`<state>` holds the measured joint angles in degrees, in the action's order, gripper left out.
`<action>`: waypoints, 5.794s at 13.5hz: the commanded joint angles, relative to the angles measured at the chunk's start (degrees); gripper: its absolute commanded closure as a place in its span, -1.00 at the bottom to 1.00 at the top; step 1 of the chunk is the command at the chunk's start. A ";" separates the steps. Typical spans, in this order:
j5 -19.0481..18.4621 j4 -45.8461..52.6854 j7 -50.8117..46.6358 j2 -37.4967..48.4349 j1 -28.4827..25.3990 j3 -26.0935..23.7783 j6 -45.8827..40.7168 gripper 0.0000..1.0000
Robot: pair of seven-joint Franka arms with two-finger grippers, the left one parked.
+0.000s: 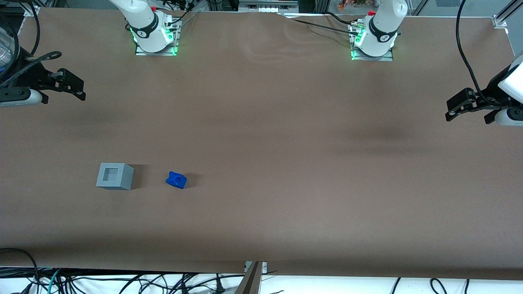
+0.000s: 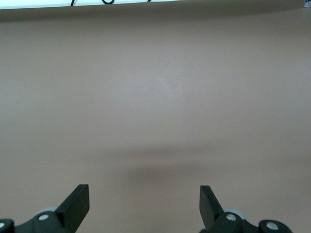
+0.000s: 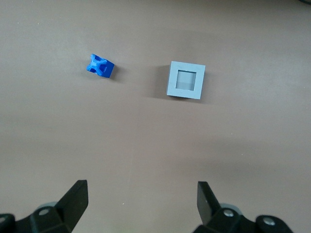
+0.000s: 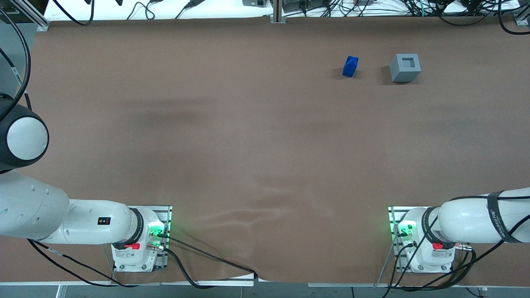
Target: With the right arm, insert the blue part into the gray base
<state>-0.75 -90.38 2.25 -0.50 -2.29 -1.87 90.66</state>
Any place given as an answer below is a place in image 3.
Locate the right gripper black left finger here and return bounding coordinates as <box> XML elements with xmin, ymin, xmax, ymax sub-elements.
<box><xmin>15</xmin><ymin>179</ymin><xmax>89</xmax><ymax>233</ymax></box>

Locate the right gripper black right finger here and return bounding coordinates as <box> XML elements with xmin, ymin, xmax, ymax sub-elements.
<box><xmin>192</xmin><ymin>181</ymin><xmax>259</xmax><ymax>233</ymax></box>

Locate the blue plastic insert part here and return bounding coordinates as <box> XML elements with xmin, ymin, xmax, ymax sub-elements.
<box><xmin>85</xmin><ymin>53</ymin><xmax>115</xmax><ymax>79</ymax></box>

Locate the gray square base block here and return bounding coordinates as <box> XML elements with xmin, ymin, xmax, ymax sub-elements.
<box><xmin>166</xmin><ymin>61</ymin><xmax>207</xmax><ymax>100</ymax></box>

